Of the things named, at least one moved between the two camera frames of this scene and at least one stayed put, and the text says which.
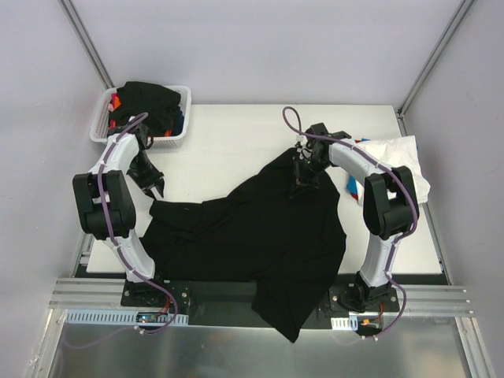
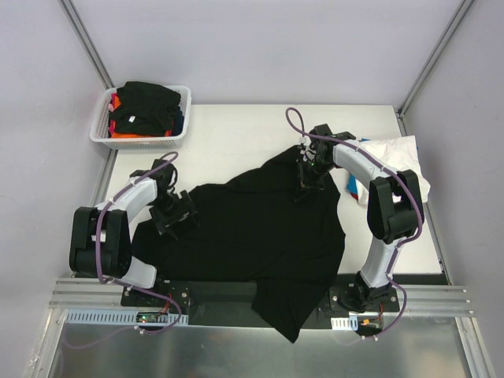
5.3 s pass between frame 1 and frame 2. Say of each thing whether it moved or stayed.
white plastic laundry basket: stayed
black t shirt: stayed
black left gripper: moved
